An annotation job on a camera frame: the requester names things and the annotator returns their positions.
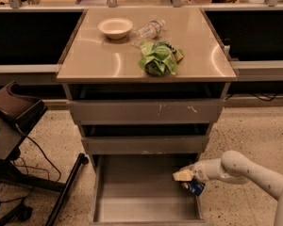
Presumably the black cable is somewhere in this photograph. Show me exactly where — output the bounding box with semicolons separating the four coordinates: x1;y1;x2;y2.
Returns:
0;122;62;205

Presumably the white paper bowl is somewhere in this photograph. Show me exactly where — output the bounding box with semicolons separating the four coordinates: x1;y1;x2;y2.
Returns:
98;18;133;40

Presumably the clear plastic water bottle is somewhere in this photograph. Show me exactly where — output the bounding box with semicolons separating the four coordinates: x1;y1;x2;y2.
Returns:
130;20;165;46

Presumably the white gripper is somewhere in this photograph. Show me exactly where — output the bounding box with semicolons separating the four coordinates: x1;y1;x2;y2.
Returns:
173;159;225;182

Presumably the middle grey drawer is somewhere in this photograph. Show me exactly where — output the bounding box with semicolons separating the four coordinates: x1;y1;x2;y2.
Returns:
82;136;209;154

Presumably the grey drawer cabinet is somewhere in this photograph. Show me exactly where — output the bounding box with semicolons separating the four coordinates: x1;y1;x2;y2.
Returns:
58;7;236;226

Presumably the black rolling stand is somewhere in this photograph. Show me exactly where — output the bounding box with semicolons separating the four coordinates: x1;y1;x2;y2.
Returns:
0;81;88;226

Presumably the green chip bag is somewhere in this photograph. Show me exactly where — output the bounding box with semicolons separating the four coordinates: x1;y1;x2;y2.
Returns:
139;41;185;77

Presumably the bottom grey open drawer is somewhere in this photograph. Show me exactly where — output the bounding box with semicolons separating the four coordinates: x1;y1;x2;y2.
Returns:
91;154;205;226

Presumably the top grey drawer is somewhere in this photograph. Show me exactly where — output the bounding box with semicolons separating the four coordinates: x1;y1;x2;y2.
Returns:
67;99;224;125

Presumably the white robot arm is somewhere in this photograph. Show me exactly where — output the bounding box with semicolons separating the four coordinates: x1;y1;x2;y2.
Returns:
173;151;283;226

